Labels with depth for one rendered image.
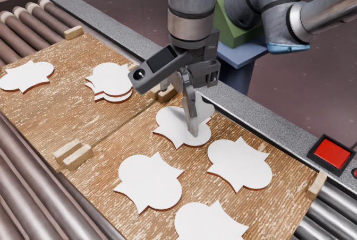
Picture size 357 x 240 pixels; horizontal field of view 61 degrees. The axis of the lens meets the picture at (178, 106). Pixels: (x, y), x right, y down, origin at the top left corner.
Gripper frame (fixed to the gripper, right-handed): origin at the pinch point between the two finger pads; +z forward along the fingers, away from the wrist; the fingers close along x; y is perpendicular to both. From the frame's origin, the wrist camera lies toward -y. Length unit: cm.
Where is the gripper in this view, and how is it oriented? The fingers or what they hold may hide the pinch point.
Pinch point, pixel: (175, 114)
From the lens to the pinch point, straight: 65.3
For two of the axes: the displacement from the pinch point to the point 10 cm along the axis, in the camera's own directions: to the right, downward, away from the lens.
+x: -4.5, -6.5, 6.1
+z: -0.3, 7.0, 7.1
